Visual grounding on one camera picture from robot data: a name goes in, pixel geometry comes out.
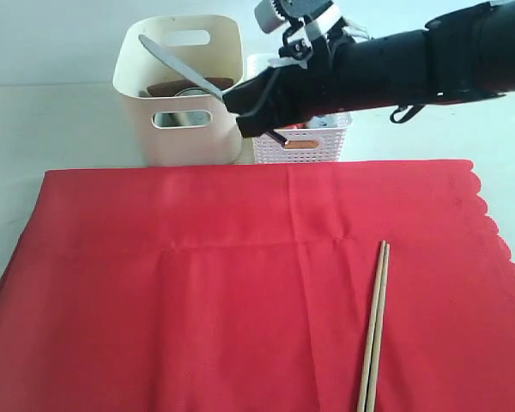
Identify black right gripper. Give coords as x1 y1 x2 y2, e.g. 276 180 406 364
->
223 42 351 137

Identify silver table knife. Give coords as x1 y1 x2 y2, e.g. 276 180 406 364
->
138 34 227 105

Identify fried chicken nugget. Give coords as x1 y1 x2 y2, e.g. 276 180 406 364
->
283 140 319 150

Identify stainless steel cup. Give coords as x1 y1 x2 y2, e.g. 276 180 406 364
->
173 87 211 127

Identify brown wooden plate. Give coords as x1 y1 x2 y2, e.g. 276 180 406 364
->
147 77 234 97

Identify wooden chopstick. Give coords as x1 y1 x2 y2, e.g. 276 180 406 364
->
365 243 391 411
356 240 387 412

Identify red sausage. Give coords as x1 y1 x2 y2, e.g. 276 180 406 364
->
283 123 306 130

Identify pale green ceramic bowl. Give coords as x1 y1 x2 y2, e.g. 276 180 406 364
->
153 110 212 128

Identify blue milk carton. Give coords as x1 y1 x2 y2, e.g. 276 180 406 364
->
306 114 337 129

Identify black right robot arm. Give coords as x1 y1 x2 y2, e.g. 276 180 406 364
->
223 1 515 137

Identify cream plastic bin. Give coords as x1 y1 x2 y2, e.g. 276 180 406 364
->
112 15 244 166

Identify white woven plastic basket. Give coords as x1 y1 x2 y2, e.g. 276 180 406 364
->
252 112 352 164

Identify red tablecloth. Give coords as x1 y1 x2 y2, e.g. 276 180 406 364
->
0 160 515 411

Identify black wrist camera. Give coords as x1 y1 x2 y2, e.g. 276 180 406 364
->
254 0 334 33

